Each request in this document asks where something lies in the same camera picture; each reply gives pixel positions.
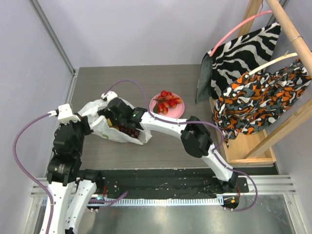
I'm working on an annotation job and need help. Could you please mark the white plastic bag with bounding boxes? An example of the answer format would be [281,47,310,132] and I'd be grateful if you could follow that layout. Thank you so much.
[78,99,152,145]

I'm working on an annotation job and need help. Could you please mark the purple grape bunch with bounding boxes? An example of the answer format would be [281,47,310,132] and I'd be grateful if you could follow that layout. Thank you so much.
[118,124,140,139]

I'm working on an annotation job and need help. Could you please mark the yellow lemon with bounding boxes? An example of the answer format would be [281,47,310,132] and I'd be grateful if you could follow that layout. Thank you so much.
[106,118,113,127]

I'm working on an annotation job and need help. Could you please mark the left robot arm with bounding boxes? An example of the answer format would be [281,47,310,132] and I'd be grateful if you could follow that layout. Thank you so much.
[40,117,104,234]

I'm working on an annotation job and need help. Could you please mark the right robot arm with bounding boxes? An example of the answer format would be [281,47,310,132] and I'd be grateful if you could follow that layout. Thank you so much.
[97,92,238,193]

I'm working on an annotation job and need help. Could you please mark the green leaf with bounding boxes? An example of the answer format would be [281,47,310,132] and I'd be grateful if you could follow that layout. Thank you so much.
[153,104,159,114]

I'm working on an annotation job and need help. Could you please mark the aluminium corner profile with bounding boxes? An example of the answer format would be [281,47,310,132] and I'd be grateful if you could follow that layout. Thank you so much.
[28,0,76,75]

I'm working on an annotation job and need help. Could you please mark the pink plate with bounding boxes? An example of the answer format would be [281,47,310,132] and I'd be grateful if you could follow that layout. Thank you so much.
[149,90,185,118]

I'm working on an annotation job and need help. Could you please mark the zebra pattern cloth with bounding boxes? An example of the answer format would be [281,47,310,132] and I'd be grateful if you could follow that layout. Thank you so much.
[195,22,282,103]

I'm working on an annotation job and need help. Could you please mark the pink hanger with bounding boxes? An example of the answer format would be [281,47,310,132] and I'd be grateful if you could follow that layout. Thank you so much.
[209,10,272,57]

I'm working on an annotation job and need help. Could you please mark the orange camouflage cloth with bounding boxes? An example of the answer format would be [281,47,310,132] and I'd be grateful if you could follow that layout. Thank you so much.
[213,59,312,143]

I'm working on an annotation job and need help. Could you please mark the cream hanger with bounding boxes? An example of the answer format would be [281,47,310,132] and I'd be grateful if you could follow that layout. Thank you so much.
[248,53,298,76]

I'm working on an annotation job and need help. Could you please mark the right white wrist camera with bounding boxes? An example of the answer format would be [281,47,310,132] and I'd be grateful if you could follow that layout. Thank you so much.
[101,91,118,103]

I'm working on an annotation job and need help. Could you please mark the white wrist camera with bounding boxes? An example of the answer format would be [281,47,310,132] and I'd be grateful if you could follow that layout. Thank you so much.
[48,103,81,124]
[101,91,118,103]

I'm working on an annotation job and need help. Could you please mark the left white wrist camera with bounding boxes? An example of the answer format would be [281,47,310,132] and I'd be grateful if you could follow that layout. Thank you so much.
[48,103,81,124]

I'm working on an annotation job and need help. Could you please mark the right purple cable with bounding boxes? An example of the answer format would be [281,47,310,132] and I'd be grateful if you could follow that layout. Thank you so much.
[104,78,258,212]

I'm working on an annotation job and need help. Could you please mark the purple cable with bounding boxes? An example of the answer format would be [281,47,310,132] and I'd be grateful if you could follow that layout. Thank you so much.
[104,78,258,212]
[12,112,57,234]

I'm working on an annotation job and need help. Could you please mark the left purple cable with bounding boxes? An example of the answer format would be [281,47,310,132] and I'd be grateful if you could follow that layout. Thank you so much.
[12,112,57,234]

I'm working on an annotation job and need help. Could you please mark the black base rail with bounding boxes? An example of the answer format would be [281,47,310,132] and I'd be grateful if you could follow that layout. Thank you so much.
[96,168,249,199]

